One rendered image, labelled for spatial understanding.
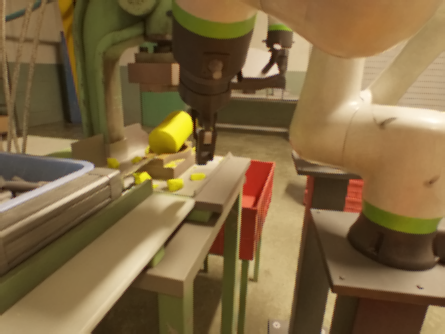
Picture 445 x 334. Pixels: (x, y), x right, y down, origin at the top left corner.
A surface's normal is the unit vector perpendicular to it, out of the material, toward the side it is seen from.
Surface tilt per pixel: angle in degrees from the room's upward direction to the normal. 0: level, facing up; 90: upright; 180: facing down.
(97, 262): 0
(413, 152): 89
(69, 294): 0
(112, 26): 90
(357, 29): 134
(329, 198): 90
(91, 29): 90
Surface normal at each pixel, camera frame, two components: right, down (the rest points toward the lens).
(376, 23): -0.11, 0.84
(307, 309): -0.15, 0.30
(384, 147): -0.71, 0.17
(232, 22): 0.30, 0.83
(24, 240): 0.97, 0.11
